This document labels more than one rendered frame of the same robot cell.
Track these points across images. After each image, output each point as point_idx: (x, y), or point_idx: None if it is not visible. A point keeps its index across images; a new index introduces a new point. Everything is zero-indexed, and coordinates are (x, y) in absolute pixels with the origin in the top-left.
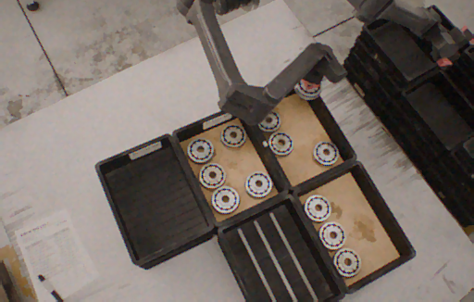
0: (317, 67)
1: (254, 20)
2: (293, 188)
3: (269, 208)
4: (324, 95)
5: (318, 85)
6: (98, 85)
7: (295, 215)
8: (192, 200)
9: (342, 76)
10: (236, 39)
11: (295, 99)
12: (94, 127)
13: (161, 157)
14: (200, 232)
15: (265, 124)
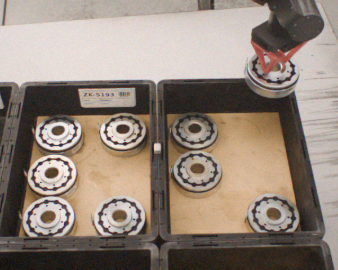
0: (268, 0)
1: (261, 18)
2: (166, 237)
3: (111, 262)
4: (330, 149)
5: (278, 57)
6: None
7: None
8: None
9: (310, 24)
10: (221, 32)
11: (262, 120)
12: None
13: None
14: None
15: (185, 133)
